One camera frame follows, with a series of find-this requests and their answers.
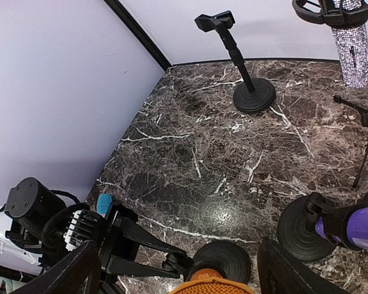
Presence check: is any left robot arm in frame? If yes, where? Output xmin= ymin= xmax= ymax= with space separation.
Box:
xmin=0 ymin=177 xmax=193 ymax=283

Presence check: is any black stand of orange microphone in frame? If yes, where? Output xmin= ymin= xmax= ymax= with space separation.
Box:
xmin=162 ymin=240 xmax=252 ymax=284

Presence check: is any black stand of purple microphone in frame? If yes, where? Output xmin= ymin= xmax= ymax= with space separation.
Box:
xmin=277 ymin=192 xmax=361 ymax=262

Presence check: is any black stand of blue microphone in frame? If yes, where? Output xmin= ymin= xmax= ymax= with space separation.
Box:
xmin=194 ymin=10 xmax=277 ymax=114

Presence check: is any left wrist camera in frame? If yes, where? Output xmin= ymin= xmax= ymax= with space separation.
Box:
xmin=63 ymin=209 xmax=102 ymax=252

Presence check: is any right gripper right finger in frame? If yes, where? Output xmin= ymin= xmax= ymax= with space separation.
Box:
xmin=257 ymin=238 xmax=346 ymax=294

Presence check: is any orange microphone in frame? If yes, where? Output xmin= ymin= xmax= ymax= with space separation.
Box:
xmin=170 ymin=268 xmax=254 ymax=294

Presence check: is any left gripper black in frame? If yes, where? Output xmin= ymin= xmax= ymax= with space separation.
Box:
xmin=99 ymin=203 xmax=187 ymax=279

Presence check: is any purple microphone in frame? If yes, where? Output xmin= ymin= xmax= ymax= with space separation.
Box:
xmin=315 ymin=206 xmax=368 ymax=251

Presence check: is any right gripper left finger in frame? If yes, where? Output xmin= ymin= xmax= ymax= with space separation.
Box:
xmin=14 ymin=241 xmax=101 ymax=293

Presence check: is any black tripod shock-mount stand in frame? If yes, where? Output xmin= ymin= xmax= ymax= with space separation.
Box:
xmin=291 ymin=0 xmax=368 ymax=189

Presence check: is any blue microphone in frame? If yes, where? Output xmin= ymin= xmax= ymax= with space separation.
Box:
xmin=96 ymin=194 xmax=112 ymax=216

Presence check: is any silver glitter microphone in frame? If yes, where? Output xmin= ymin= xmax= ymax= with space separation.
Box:
xmin=331 ymin=0 xmax=368 ymax=89

